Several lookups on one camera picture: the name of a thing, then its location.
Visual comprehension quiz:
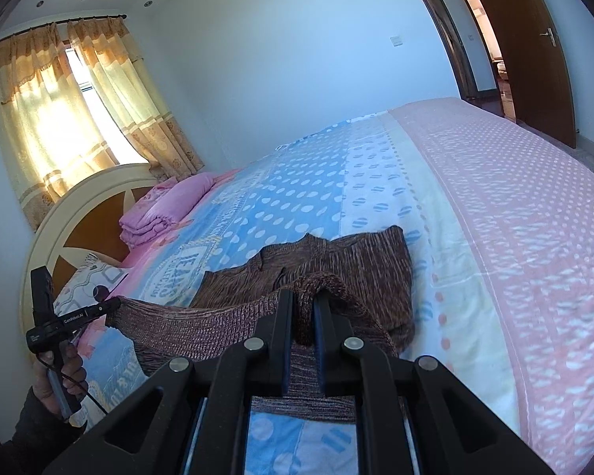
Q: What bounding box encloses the black cable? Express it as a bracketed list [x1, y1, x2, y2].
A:
[39, 350, 111, 416]

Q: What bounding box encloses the white wall switch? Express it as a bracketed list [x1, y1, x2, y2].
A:
[390, 36, 403, 47]

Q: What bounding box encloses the cream wooden headboard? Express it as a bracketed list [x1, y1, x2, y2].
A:
[19, 164, 157, 331]

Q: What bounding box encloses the brown knit sweater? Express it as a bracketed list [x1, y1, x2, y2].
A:
[106, 225, 415, 424]

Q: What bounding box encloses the folded pink blanket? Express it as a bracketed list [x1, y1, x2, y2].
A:
[119, 173, 214, 250]

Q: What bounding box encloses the blue polka dot bedsheet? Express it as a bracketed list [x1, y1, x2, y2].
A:
[49, 96, 594, 475]

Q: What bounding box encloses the dark door frame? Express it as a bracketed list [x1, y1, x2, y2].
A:
[400, 0, 518, 122]

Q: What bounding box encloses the patterned white grey pillow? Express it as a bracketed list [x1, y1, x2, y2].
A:
[53, 253, 129, 315]

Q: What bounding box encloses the yellow patterned curtain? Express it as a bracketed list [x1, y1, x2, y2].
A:
[0, 24, 119, 230]
[67, 16, 204, 180]

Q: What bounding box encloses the black curtain rod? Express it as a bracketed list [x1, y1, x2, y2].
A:
[0, 14, 128, 42]

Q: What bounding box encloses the person's left hand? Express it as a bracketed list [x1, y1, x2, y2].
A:
[33, 342, 88, 420]

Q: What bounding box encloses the dark brown wooden door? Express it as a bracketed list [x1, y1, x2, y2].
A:
[481, 0, 577, 148]

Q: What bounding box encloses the yellow patterned curtain left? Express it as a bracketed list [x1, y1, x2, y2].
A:
[0, 24, 119, 230]

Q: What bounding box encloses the silver door handle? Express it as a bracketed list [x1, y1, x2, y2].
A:
[540, 27, 560, 47]

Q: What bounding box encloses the yellow patterned curtain right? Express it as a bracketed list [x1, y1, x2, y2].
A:
[67, 16, 204, 180]

